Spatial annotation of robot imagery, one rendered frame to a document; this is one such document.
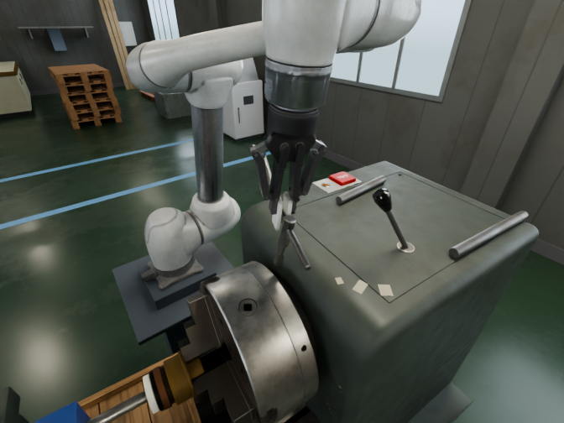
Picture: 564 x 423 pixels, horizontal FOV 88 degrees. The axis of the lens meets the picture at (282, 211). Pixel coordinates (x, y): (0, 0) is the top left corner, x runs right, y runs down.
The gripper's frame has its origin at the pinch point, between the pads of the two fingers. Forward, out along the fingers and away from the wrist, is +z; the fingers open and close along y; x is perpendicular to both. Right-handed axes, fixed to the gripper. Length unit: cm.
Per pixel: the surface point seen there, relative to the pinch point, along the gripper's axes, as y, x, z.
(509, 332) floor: -166, -3, 129
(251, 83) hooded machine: -95, -419, 94
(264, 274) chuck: 3.7, 3.8, 12.7
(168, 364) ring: 24.1, 11.1, 24.7
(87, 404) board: 46, 4, 49
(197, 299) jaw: 17.3, 3.6, 16.7
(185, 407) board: 24, 11, 48
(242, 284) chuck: 8.7, 5.3, 12.8
